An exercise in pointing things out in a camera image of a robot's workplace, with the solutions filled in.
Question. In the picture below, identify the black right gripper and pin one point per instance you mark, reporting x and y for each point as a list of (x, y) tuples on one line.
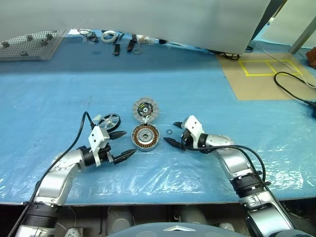
[(186, 140)]

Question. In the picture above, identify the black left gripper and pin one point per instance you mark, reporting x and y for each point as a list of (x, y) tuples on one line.
[(105, 151)]

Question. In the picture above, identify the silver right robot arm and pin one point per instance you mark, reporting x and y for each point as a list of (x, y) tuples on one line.
[(234, 158)]

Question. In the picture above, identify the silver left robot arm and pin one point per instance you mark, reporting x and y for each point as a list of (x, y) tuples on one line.
[(56, 177)]

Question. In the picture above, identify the grey motor housing copper windings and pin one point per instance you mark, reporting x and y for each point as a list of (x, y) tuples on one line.
[(145, 136)]

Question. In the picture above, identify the grey motor lid circuit board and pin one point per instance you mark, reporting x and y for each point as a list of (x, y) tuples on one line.
[(136, 109)]

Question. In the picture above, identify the white plastic hinge clip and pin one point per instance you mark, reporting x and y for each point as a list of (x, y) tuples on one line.
[(146, 120)]

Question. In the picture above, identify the small clear plastic piece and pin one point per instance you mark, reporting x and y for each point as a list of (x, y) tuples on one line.
[(97, 117)]

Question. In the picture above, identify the grey rounded shape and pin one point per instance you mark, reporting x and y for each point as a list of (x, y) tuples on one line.
[(192, 214), (121, 217)]

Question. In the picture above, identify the brown cardboard sheet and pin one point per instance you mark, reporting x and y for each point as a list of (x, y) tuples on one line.
[(247, 86)]

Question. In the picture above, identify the blue plastic table cover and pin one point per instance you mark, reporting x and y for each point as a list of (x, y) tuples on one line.
[(49, 98)]

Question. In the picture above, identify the small black block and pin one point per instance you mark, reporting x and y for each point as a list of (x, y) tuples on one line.
[(162, 41)]

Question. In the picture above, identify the short black flat tool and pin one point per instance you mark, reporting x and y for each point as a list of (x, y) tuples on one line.
[(116, 49)]

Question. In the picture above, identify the grey robot torso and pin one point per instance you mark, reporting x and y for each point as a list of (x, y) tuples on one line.
[(172, 232)]

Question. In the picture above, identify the small white beige parts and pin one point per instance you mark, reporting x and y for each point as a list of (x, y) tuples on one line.
[(144, 39)]

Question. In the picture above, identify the thin black tweezers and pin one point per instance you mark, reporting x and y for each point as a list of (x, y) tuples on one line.
[(119, 38)]

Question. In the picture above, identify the white tape roll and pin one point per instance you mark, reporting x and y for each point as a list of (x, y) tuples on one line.
[(103, 38)]

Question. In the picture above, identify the white fabric sheet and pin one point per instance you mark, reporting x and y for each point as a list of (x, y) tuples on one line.
[(148, 17)]

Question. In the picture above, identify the small grey metal stud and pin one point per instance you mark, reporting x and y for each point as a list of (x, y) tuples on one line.
[(29, 37), (48, 36), (4, 44), (23, 53), (44, 42)]

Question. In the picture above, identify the perforated metal plate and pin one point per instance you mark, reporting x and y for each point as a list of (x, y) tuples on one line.
[(24, 48)]

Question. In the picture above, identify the brown wooden block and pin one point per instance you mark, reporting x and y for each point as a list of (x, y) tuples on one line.
[(312, 59)]

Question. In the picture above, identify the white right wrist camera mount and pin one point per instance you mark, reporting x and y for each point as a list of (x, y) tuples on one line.
[(195, 128)]

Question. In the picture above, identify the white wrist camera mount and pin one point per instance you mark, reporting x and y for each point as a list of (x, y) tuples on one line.
[(97, 135), (195, 128)]

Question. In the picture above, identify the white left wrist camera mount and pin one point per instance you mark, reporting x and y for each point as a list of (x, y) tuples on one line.
[(97, 135)]

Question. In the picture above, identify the grey metal frame post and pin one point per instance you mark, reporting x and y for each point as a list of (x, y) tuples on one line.
[(303, 32)]

